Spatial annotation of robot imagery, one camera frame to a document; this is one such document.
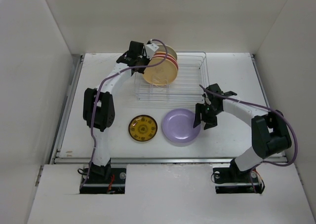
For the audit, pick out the pale yellow plastic plate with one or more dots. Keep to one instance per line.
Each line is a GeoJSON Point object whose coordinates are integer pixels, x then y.
{"type": "Point", "coordinates": [162, 74]}

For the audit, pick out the small yellow patterned plate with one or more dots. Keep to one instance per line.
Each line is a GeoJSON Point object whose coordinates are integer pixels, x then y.
{"type": "Point", "coordinates": [142, 128]}

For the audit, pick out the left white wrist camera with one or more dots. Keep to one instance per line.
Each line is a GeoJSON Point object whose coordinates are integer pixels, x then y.
{"type": "Point", "coordinates": [150, 49]}

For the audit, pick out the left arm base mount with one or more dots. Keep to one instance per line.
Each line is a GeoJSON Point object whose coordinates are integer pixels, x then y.
{"type": "Point", "coordinates": [112, 183]}

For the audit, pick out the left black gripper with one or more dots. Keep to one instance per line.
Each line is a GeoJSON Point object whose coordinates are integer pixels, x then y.
{"type": "Point", "coordinates": [144, 56]}

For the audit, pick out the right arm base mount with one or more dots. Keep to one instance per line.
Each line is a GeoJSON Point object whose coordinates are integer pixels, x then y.
{"type": "Point", "coordinates": [227, 182]}

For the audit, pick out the cream white plastic plate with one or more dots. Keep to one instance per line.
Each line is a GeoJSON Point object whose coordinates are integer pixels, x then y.
{"type": "Point", "coordinates": [166, 48]}

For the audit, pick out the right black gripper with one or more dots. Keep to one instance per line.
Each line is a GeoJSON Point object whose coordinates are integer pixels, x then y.
{"type": "Point", "coordinates": [198, 109]}

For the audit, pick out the purple plastic plate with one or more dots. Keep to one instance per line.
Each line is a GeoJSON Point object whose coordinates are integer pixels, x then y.
{"type": "Point", "coordinates": [177, 127]}

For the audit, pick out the white wire dish rack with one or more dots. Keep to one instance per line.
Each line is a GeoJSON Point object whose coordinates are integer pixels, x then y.
{"type": "Point", "coordinates": [192, 73]}

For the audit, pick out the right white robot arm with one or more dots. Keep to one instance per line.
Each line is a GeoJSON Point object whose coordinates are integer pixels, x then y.
{"type": "Point", "coordinates": [271, 133]}

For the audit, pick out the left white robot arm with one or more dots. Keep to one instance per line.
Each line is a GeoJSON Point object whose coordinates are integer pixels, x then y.
{"type": "Point", "coordinates": [98, 104]}

